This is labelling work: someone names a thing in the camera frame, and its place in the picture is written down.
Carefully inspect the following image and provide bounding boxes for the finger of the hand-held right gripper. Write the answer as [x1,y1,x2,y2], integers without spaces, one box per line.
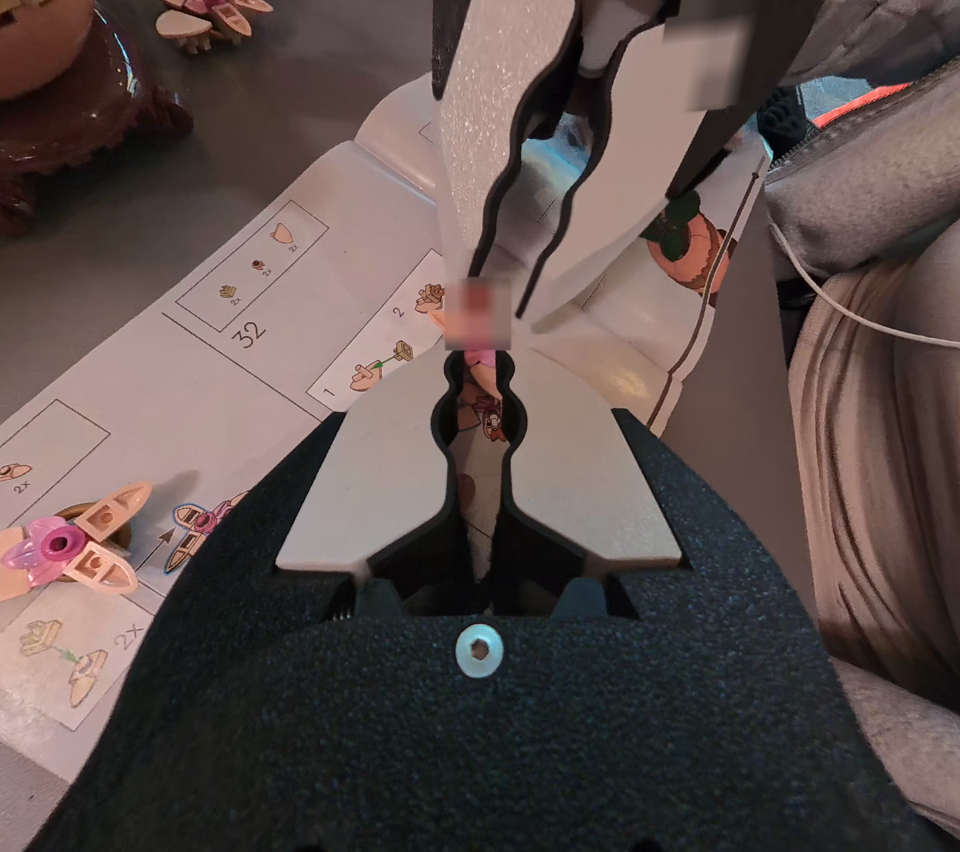
[435,0,582,284]
[516,0,714,337]

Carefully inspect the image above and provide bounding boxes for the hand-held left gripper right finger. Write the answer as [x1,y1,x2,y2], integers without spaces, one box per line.
[501,353,685,565]

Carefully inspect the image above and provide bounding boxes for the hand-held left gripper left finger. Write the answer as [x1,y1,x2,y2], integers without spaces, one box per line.
[274,351,460,575]

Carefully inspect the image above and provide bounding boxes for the grey desk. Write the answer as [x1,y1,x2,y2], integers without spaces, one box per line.
[0,0,820,823]

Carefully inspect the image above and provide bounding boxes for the building instruction booklet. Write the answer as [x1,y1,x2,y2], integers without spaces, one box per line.
[0,74,771,734]

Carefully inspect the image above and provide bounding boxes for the person in beige clothes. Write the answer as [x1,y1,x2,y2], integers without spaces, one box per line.
[763,0,960,839]

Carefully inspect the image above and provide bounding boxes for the brick orchid in pink pot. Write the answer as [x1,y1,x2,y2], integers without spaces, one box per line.
[0,0,196,239]

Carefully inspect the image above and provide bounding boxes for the white cord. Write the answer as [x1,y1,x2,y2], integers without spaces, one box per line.
[768,220,960,352]

